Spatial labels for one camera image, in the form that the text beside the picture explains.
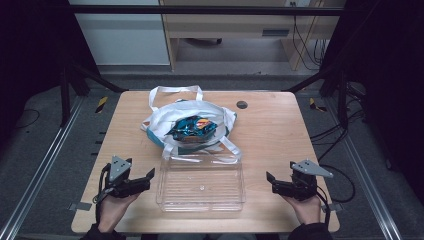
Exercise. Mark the white and teal tote bag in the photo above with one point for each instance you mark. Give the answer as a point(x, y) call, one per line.
point(160, 120)

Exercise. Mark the person's left hand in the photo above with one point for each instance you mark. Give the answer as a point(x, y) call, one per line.
point(113, 210)

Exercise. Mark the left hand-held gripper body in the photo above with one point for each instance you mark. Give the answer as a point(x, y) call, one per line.
point(117, 170)

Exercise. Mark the aluminium floor rail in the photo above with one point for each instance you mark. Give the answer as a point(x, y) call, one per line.
point(46, 156)
point(365, 170)

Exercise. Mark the blue snack packet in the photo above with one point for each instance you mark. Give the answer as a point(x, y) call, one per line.
point(190, 128)

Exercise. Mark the dark round table grommet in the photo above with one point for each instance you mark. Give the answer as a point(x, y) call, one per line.
point(242, 104)

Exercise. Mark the person's right hand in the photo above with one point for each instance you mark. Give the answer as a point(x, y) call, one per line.
point(306, 208)

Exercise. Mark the clear plastic box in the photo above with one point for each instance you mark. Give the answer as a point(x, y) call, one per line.
point(200, 186)

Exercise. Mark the white cabinet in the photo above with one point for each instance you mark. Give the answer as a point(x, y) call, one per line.
point(123, 40)

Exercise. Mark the black metal frame strut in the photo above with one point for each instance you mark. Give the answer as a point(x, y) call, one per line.
point(333, 75)
point(86, 75)

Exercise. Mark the black horizontal frame bar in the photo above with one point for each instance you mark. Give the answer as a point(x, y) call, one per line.
point(200, 10)

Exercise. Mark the grey tape strip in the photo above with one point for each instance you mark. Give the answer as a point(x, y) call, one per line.
point(80, 206)
point(334, 207)

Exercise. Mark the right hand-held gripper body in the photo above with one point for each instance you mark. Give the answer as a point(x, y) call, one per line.
point(301, 185)

